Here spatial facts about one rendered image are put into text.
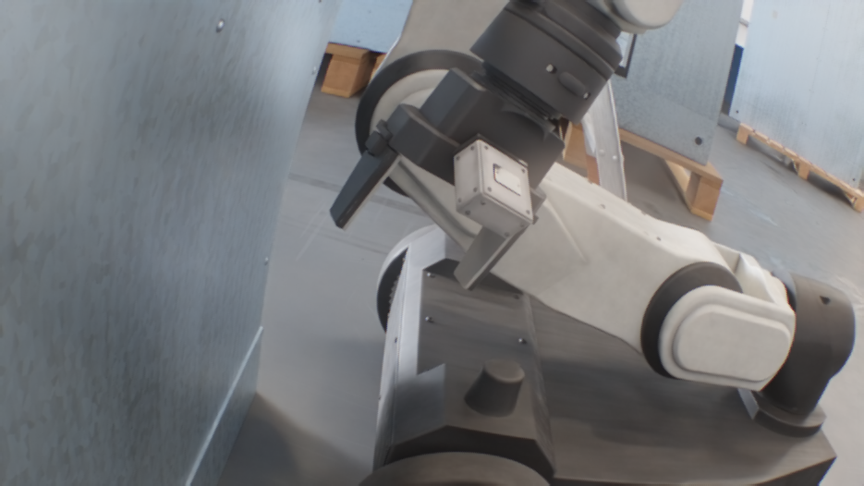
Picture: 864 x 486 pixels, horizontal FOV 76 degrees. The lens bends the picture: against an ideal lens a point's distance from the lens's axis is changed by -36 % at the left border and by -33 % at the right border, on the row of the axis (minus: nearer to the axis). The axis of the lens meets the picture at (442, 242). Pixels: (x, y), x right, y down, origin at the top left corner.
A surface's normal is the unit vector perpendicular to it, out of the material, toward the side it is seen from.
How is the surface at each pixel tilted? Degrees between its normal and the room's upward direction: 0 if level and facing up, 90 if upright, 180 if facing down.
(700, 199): 90
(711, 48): 90
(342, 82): 90
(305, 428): 0
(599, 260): 90
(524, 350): 0
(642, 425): 0
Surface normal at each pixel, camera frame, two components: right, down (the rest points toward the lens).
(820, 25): -0.44, 0.22
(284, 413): 0.27, -0.89
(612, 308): 0.00, 0.37
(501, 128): 0.35, 0.49
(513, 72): -0.30, 0.07
